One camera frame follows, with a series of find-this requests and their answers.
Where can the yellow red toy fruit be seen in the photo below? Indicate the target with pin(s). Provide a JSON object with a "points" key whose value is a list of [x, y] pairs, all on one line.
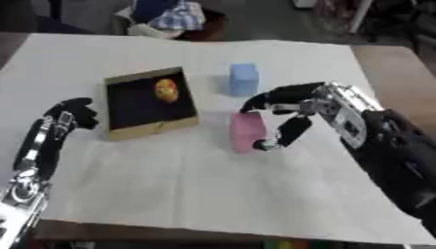
{"points": [[167, 90]]}

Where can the pile of cloths and bags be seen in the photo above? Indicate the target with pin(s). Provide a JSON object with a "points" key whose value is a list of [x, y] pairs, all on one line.
{"points": [[167, 17]]}

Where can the pink block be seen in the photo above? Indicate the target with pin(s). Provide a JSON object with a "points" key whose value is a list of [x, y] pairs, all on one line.
{"points": [[247, 133]]}

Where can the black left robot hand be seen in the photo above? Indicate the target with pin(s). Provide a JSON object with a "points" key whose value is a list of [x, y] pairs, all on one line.
{"points": [[75, 112]]}

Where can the blue block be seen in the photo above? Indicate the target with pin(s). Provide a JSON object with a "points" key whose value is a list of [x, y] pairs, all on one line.
{"points": [[243, 79]]}

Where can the tan cardboard box black inside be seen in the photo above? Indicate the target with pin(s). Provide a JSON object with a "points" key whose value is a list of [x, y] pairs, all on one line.
{"points": [[150, 103]]}

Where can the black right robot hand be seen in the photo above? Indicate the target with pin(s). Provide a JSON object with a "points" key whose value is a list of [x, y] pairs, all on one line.
{"points": [[286, 94]]}

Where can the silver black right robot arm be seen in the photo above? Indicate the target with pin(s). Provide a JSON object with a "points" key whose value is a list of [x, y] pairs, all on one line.
{"points": [[377, 142]]}

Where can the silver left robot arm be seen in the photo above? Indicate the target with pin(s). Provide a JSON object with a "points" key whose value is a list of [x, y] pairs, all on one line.
{"points": [[34, 159]]}

